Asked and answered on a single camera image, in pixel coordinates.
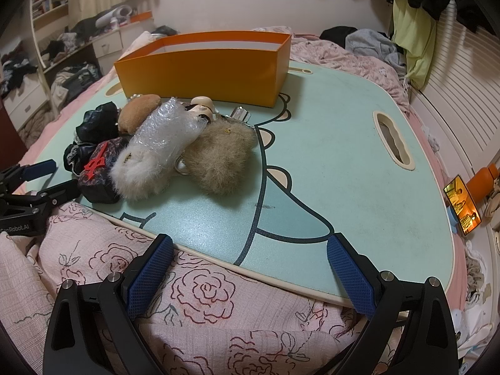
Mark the clear bubble wrap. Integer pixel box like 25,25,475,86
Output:
131,97,208,165

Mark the white fluffy plush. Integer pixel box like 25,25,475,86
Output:
109,141,176,203

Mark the beige fluffy plush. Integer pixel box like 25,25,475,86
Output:
183,119,258,196

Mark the brown plush toy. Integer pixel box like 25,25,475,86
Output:
118,94,162,135

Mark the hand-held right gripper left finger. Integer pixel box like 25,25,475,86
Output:
42,233,174,375

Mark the black pouch with red cross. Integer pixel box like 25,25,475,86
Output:
77,140,126,204

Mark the pink floral blanket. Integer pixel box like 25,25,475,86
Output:
0,201,411,375

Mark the orange bottle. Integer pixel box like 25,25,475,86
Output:
467,163,500,198

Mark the black glossy cloth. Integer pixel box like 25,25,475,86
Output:
75,102,119,145

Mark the black clothing heap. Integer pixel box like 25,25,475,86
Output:
319,26,358,43

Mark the light green cartoon table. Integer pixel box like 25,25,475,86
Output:
17,31,489,305

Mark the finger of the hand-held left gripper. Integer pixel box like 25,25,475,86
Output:
16,180,79,209
0,159,57,189

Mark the black and white bag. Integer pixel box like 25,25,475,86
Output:
51,64,102,98

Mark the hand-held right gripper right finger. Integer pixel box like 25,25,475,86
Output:
324,232,459,375

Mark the grey clothing heap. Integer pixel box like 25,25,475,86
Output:
346,28,409,77

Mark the orange cardboard box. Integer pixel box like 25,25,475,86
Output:
114,30,292,109

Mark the black lace cloth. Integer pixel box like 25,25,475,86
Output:
63,142,94,174

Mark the yellow-green hanging garment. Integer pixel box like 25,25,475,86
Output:
392,0,437,90

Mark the white shelf cabinet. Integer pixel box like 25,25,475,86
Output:
29,0,71,32

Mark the white paper roll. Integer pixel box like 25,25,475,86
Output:
96,5,133,28

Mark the white desk with drawers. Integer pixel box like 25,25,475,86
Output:
0,29,126,133

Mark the mauve quilt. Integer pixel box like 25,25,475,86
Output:
252,27,413,118

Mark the smartphone with lit screen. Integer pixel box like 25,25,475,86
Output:
443,176,482,236

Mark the cartoon figure keychain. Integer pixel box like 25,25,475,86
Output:
183,96,217,126

